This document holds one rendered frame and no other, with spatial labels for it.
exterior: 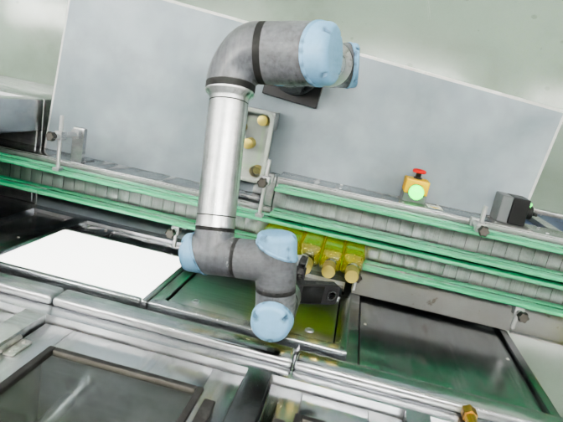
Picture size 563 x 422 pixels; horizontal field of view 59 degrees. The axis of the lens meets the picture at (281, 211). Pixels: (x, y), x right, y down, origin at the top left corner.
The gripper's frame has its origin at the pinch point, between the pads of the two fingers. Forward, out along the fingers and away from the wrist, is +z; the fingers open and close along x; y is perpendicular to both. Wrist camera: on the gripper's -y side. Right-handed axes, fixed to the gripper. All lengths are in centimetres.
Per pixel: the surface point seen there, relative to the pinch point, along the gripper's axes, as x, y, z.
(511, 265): -7, -54, 23
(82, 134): -14, 80, 32
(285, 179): -14.8, 13.0, 30.2
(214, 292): 13.1, 21.0, 0.9
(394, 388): 12.8, -24.2, -21.7
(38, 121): -13, 101, 40
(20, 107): -18, 101, 31
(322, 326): 12.5, -7.8, -3.4
